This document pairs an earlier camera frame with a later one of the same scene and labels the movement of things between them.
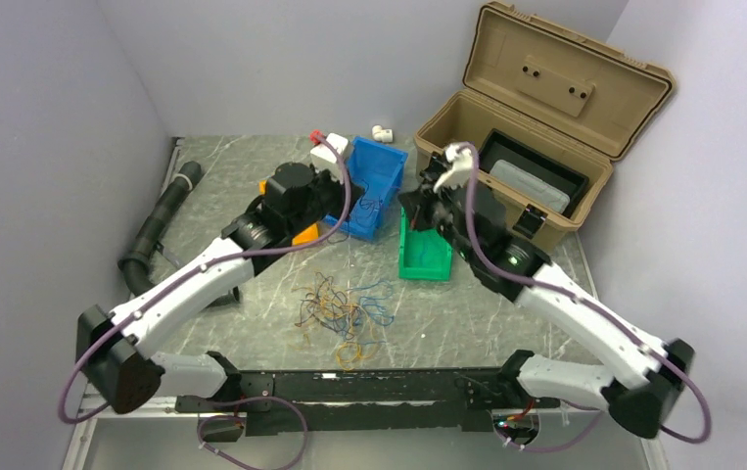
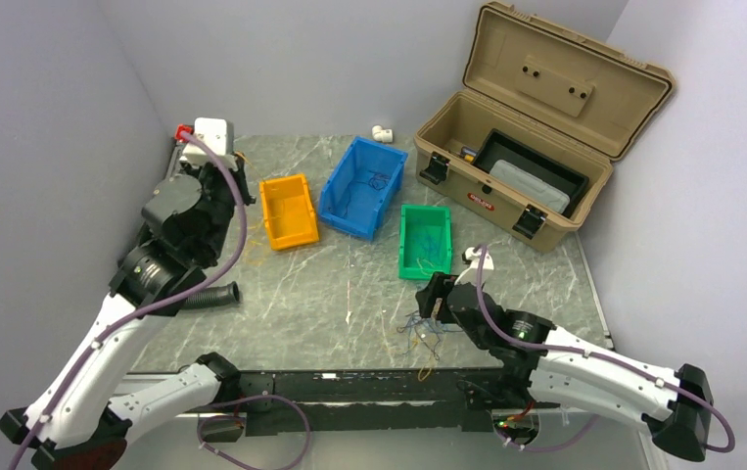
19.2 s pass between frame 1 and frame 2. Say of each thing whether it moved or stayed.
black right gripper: moved
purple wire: moved
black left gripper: moved
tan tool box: stayed
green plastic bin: stayed
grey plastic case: stayed
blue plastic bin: stayed
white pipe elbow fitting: stayed
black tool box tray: stayed
